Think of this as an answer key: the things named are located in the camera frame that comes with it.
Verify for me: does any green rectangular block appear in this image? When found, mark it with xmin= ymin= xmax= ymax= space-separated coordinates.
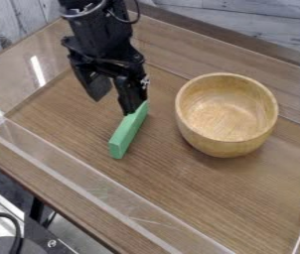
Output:
xmin=108 ymin=102 xmax=149 ymax=159

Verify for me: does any black chair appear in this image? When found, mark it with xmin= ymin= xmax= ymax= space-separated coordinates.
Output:
xmin=0 ymin=212 xmax=76 ymax=254

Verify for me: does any brown wooden bowl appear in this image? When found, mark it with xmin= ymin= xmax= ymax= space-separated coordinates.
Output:
xmin=175 ymin=72 xmax=278 ymax=158

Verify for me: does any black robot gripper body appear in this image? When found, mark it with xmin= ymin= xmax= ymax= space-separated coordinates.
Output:
xmin=62 ymin=9 xmax=149 ymax=85

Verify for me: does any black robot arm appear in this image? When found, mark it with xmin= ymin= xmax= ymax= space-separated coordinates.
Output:
xmin=59 ymin=0 xmax=149 ymax=116

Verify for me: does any black table leg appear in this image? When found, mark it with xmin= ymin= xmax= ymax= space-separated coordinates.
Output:
xmin=29 ymin=197 xmax=45 ymax=223

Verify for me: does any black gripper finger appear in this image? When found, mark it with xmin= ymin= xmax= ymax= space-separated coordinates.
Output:
xmin=114 ymin=75 xmax=147 ymax=116
xmin=72 ymin=63 xmax=111 ymax=102

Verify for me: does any clear acrylic tray wall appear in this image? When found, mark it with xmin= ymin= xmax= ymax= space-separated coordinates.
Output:
xmin=0 ymin=5 xmax=300 ymax=254

